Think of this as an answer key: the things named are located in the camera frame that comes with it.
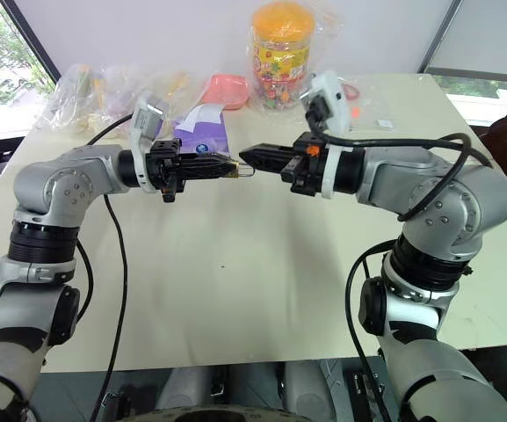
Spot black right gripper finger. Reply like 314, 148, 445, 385
238, 143, 299, 162
240, 156, 297, 176

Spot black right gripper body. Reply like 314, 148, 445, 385
279, 131, 332, 198

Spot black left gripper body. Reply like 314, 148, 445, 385
145, 138, 187, 204

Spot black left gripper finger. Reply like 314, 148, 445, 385
179, 152, 238, 169
180, 164, 239, 181

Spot purple tissue pack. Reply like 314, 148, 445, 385
158, 104, 230, 159

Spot pink plastic bowl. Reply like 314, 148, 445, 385
199, 73, 251, 112

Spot clear bag of snacks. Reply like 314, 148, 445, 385
148, 69, 214, 120
101, 63, 158, 116
35, 62, 105, 134

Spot yellow-lidded candy jar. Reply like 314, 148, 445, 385
251, 3, 315, 111

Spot clear bag around jar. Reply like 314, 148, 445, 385
245, 0, 347, 113

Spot person in dark clothing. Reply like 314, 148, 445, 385
480, 106, 507, 178

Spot grey rounded shape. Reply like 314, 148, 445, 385
156, 365, 233, 412
279, 359, 347, 412

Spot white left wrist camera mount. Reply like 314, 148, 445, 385
128, 91, 170, 195

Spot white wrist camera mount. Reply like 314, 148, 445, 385
128, 91, 170, 195
299, 69, 354, 201

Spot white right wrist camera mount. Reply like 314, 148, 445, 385
299, 69, 354, 201

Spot pink rubber ring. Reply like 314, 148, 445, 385
340, 81, 362, 102

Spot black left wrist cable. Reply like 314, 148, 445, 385
86, 112, 134, 422

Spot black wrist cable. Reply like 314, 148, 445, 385
86, 112, 134, 422
304, 98, 494, 223

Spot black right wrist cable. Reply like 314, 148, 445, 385
304, 98, 494, 223

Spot short black left arm cable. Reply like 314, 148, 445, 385
75, 244, 96, 324

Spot black right arm lower cable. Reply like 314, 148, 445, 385
344, 239, 402, 422

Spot black window frame post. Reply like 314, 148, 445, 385
0, 0, 63, 84

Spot grey window frame post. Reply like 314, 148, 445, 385
415, 0, 464, 76

